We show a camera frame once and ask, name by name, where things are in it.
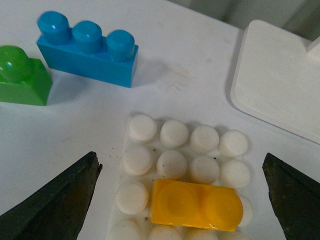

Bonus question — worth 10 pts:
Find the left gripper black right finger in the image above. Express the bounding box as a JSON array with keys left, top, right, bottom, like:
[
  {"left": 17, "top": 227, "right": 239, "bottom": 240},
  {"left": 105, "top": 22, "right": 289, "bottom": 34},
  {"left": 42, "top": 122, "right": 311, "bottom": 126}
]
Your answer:
[{"left": 262, "top": 153, "right": 320, "bottom": 240}]

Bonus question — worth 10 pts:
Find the blue three-stud block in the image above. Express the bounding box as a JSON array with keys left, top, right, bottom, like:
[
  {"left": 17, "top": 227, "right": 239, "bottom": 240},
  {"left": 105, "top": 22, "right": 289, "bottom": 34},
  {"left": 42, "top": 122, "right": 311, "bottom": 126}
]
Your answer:
[{"left": 36, "top": 11, "right": 139, "bottom": 88}]

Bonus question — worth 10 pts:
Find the white desk lamp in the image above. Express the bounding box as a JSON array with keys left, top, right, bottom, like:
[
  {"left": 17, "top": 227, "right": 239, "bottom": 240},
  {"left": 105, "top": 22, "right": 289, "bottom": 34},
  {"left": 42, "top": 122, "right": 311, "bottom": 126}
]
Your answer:
[{"left": 230, "top": 20, "right": 320, "bottom": 143}]

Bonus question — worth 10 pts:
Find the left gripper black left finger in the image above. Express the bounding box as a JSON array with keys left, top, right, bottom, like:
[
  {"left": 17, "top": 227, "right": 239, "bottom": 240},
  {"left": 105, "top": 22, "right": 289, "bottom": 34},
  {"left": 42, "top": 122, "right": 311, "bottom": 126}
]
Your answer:
[{"left": 0, "top": 151, "right": 103, "bottom": 240}]

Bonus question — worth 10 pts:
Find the yellow two-stud block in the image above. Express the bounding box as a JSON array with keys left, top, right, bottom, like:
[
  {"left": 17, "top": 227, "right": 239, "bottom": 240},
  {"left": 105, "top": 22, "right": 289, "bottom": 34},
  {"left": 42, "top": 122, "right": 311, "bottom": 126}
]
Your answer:
[{"left": 149, "top": 179, "right": 244, "bottom": 232}]

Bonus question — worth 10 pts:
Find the green two-stud block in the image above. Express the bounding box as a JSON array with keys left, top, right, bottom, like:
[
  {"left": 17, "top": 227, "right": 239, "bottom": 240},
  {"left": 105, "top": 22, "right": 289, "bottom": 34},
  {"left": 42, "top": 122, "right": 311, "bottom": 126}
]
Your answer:
[{"left": 0, "top": 45, "right": 53, "bottom": 106}]

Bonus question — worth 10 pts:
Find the white studded base plate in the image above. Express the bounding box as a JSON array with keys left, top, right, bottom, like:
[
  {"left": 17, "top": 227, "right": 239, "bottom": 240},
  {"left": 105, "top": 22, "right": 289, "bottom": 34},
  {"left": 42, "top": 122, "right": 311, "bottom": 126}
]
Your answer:
[{"left": 107, "top": 114, "right": 254, "bottom": 240}]

